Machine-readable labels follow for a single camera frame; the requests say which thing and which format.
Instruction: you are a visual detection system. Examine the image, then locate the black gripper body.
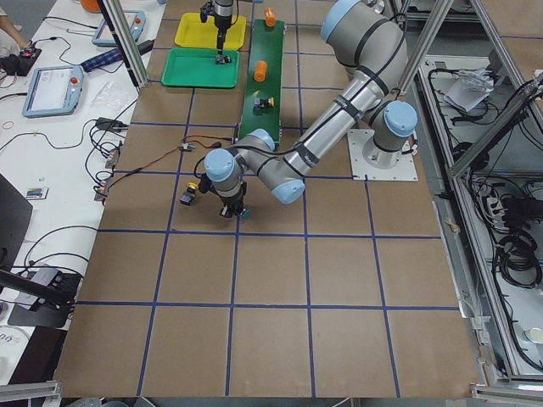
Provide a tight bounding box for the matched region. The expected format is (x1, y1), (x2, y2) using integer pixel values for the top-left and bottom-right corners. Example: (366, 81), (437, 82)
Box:
(199, 0), (234, 49)
(199, 174), (247, 219)

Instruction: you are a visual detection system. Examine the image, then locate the yellow push button switch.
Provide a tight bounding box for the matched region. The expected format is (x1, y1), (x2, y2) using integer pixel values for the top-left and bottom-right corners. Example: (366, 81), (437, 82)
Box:
(180, 182), (199, 206)

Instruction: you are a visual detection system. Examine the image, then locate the plain orange cylinder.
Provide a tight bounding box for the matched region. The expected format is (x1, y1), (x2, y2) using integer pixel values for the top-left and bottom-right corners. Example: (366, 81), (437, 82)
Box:
(253, 60), (268, 82)

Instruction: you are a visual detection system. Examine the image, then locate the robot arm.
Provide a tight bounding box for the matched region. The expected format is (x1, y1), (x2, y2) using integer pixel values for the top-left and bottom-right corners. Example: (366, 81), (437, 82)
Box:
(199, 0), (239, 54)
(199, 1), (418, 218)

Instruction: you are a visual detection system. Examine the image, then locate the yellow plastic tray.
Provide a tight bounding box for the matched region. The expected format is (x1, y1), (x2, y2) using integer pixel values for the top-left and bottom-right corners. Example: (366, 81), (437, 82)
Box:
(174, 13), (247, 50)

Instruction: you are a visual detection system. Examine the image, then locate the orange 4680 labelled cylinder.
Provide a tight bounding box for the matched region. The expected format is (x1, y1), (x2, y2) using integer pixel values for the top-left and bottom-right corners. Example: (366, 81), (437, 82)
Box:
(264, 7), (277, 27)

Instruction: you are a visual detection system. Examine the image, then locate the green conveyor belt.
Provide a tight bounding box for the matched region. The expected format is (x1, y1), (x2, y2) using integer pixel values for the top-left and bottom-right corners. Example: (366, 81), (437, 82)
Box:
(238, 19), (285, 146)

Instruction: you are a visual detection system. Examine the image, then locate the green plastic tray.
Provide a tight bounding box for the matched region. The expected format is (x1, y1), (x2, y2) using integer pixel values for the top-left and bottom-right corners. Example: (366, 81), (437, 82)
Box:
(161, 47), (240, 88)

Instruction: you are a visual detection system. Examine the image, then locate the black power adapter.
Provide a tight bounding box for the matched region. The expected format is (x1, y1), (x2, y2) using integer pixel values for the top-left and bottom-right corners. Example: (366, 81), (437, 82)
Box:
(137, 40), (154, 55)

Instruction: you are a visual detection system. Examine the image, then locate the blue teach pendant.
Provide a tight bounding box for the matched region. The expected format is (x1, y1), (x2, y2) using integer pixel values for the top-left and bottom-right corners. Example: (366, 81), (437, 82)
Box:
(22, 64), (84, 119)
(92, 10), (148, 47)

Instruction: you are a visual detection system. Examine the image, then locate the aluminium frame post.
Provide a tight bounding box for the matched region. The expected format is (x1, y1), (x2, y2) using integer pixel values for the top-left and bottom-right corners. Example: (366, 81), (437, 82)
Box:
(98, 0), (148, 89)

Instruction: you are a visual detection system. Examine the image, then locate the red black power cable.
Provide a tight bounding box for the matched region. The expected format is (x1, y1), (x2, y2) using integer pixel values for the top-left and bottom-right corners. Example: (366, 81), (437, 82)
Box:
(104, 134), (234, 187)

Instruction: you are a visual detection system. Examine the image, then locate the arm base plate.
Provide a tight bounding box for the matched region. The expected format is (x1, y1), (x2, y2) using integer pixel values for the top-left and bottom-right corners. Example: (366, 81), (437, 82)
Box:
(347, 129), (418, 181)

